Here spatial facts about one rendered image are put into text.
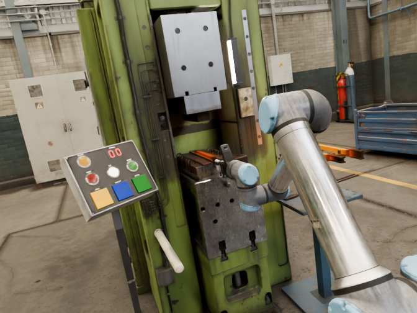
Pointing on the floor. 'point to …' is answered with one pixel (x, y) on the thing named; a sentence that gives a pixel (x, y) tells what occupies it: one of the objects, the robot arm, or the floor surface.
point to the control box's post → (126, 260)
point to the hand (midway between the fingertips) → (218, 159)
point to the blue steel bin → (387, 128)
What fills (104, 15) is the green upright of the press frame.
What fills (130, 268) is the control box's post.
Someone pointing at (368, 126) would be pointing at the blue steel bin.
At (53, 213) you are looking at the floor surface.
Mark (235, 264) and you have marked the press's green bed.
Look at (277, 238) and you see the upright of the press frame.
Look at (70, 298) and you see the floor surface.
